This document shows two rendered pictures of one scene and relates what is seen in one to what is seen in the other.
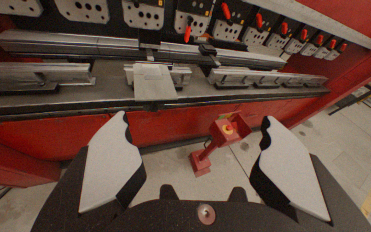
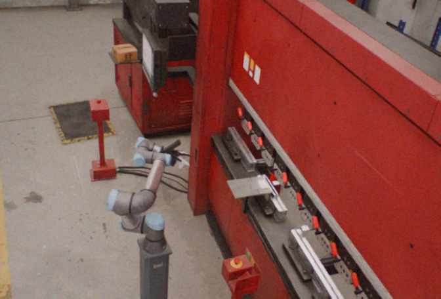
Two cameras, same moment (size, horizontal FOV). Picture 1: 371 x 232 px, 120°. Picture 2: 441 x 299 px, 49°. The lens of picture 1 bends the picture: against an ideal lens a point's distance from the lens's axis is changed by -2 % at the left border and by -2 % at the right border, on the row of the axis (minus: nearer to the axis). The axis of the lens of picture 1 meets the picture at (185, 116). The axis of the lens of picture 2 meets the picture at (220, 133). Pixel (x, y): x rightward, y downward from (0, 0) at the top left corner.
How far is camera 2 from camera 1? 301 cm
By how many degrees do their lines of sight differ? 72
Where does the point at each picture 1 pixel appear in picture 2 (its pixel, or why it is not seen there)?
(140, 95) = (230, 182)
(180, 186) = not seen: outside the picture
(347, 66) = not seen: outside the picture
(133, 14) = (264, 153)
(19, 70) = (237, 143)
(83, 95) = (237, 170)
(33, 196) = (181, 206)
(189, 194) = not seen: outside the picture
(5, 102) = (222, 150)
